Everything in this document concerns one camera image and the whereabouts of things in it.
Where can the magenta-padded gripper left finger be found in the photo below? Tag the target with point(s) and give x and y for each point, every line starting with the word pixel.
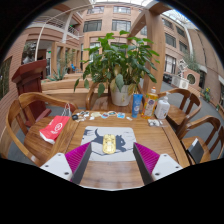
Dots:
pixel 79 156

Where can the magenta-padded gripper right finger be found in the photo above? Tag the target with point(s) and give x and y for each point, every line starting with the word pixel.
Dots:
pixel 146 157

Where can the grey cat-print mouse pad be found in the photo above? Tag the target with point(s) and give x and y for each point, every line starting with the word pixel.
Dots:
pixel 126 133

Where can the small white packet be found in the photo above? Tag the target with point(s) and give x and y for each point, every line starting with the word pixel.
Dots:
pixel 155 122

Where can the red paper shopping bag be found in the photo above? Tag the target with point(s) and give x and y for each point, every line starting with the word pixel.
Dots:
pixel 55 128

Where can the small black round object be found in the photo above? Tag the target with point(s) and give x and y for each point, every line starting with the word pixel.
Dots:
pixel 75 117

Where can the cream card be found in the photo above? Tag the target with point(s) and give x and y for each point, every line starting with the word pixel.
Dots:
pixel 96 114

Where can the white pump bottle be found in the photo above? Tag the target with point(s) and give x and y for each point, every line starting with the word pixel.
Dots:
pixel 162 108

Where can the blue tube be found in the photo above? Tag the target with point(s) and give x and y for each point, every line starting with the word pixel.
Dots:
pixel 137 106

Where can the white air conditioner unit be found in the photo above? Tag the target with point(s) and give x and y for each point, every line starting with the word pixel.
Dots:
pixel 180 82

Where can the spiky green agave plant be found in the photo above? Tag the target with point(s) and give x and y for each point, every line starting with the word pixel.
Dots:
pixel 59 74

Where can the green potted plant white pot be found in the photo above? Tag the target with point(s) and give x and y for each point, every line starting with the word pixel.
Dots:
pixel 116 63

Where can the dark bust statue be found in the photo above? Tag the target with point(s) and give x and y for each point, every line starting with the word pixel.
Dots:
pixel 29 53

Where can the dark red wooden pedestal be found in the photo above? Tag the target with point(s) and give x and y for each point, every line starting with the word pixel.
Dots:
pixel 30 80

